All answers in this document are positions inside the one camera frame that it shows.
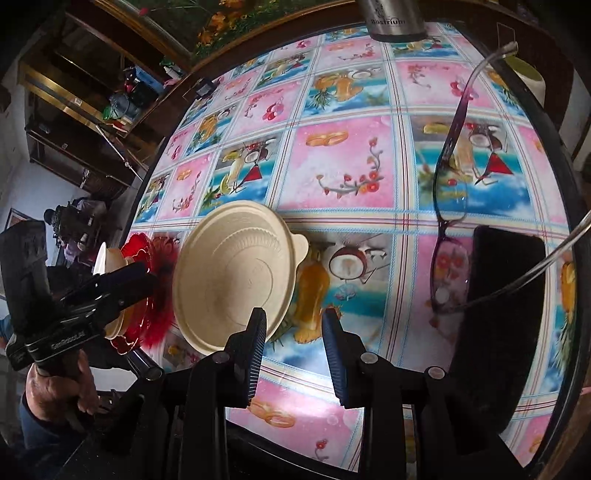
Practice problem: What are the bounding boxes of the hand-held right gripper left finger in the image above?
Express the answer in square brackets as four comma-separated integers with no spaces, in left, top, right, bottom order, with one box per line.
[83,306,269,480]

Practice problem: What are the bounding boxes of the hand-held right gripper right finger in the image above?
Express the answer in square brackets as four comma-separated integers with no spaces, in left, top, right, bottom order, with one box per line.
[321,308,522,480]

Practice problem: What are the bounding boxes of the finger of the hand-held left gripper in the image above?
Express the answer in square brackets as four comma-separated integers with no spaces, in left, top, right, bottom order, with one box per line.
[62,261,149,308]
[90,274,160,326]

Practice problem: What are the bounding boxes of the cream plastic bowl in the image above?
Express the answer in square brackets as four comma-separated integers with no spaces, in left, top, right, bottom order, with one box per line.
[104,247,136,341]
[172,200,310,357]

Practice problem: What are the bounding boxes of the white foam bowl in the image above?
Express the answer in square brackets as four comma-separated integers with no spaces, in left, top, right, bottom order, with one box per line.
[93,242,110,278]

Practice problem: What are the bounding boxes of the large red glass plate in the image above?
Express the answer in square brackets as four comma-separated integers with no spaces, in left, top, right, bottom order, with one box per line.
[104,240,183,354]

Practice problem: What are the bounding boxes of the person's left forearm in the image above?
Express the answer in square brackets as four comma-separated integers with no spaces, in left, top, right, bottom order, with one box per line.
[16,406,81,464]

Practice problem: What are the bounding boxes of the person's left hand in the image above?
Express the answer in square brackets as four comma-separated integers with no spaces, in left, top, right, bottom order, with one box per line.
[21,351,105,433]

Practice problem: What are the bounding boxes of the black smartphone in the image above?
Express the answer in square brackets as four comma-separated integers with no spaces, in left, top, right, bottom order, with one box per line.
[445,225,548,435]

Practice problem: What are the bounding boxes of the blue water jug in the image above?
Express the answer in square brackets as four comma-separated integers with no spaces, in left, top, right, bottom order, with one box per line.
[113,95,139,119]

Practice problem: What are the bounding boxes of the wooden shelf cabinet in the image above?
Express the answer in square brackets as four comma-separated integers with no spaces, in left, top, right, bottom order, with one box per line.
[18,14,195,195]

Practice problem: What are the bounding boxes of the flower display glass cabinet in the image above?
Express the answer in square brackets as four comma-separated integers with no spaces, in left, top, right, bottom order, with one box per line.
[92,0,365,70]

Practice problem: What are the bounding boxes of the pale green cylinder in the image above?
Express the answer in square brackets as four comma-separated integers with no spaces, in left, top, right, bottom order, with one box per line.
[508,55,546,108]

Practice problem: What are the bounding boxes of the stainless steel thermos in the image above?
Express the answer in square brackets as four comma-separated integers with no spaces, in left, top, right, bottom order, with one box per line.
[358,0,428,42]

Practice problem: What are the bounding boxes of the wall poster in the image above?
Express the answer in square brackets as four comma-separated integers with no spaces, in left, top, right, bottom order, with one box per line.
[7,208,31,232]

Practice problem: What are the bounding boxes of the purple frame eyeglasses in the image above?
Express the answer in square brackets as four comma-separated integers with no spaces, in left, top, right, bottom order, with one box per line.
[429,41,591,320]

